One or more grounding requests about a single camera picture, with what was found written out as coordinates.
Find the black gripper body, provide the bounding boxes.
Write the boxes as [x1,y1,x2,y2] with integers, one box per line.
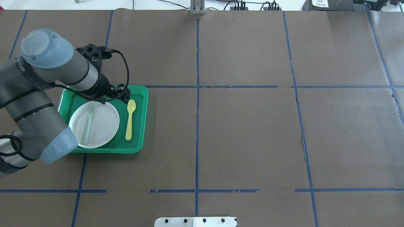
[85,73,117,104]

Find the black box device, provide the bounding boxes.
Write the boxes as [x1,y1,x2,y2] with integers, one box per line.
[302,0,354,12]

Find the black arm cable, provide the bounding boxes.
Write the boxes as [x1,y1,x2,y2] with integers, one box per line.
[0,47,130,162]

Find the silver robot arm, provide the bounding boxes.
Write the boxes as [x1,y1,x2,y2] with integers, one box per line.
[0,28,130,178]

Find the green plastic tray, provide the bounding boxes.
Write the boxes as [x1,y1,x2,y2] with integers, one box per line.
[58,85,148,154]

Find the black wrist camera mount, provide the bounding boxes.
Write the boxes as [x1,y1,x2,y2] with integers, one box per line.
[75,44,112,68]

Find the white round plate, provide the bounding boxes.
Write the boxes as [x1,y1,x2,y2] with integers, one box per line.
[69,102,120,148]

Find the pale green plastic fork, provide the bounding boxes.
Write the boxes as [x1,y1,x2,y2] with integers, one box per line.
[82,102,96,145]

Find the yellow plastic spoon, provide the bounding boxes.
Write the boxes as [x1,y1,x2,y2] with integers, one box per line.
[125,99,137,141]

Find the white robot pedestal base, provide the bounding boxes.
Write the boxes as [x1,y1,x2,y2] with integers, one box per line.
[154,216,238,227]

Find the aluminium frame post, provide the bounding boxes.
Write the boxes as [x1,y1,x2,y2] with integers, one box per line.
[189,0,206,15]

